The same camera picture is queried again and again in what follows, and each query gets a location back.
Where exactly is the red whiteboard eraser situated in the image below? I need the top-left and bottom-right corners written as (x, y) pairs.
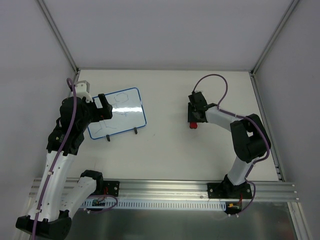
top-left (189, 122), bottom-right (198, 129)

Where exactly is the blue framed whiteboard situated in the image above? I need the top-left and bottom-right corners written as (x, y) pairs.
top-left (88, 87), bottom-right (147, 140)

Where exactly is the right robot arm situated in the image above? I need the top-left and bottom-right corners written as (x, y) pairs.
top-left (187, 91), bottom-right (271, 198)

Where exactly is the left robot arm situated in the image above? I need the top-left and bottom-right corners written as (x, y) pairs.
top-left (15, 94), bottom-right (113, 240)

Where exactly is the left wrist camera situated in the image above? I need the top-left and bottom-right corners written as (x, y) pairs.
top-left (75, 80), bottom-right (93, 103)

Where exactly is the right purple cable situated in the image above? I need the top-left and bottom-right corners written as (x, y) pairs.
top-left (192, 73), bottom-right (272, 216)

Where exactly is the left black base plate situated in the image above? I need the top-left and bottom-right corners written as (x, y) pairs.
top-left (102, 180), bottom-right (120, 197)

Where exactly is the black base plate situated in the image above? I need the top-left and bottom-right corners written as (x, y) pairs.
top-left (207, 182), bottom-right (253, 200)
top-left (102, 180), bottom-right (120, 197)

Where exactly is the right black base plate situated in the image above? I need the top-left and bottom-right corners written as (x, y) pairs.
top-left (207, 182), bottom-right (253, 200)

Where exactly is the aluminium mounting rail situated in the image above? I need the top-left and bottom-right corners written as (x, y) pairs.
top-left (29, 176), bottom-right (300, 201)

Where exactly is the left aluminium corner post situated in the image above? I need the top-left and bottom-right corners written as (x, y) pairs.
top-left (35, 0), bottom-right (79, 74)

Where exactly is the aluminium corner post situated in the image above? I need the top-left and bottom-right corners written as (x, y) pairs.
top-left (250, 0), bottom-right (301, 76)
top-left (35, 0), bottom-right (79, 74)

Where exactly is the white slotted cable duct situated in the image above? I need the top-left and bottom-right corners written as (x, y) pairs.
top-left (80, 198), bottom-right (227, 211)

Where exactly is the right aluminium corner post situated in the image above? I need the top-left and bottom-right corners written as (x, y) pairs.
top-left (250, 0), bottom-right (301, 76)

